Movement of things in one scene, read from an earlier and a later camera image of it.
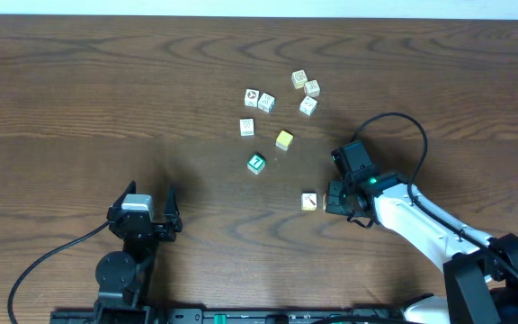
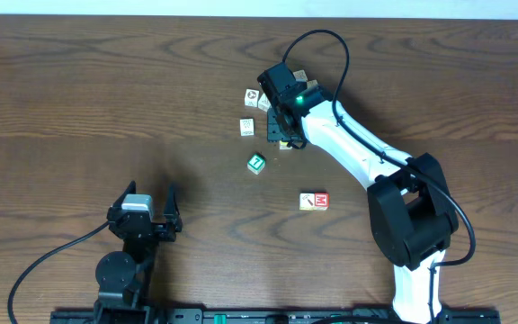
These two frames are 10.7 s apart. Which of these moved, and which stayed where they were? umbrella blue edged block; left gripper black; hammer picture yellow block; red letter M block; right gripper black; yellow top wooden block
Moved: red letter M block; right gripper black
Stayed: umbrella blue edged block; hammer picture yellow block; yellow top wooden block; left gripper black
